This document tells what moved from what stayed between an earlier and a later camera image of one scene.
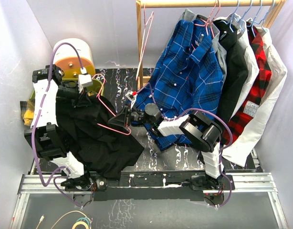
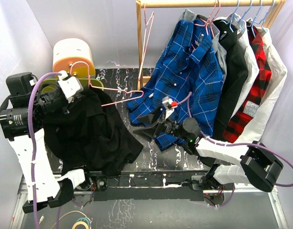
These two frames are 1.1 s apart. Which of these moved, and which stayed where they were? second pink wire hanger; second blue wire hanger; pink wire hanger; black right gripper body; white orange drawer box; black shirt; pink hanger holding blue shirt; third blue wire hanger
Moved: black right gripper body; pink wire hanger
Stayed: third blue wire hanger; second blue wire hanger; white orange drawer box; second pink wire hanger; black shirt; pink hanger holding blue shirt
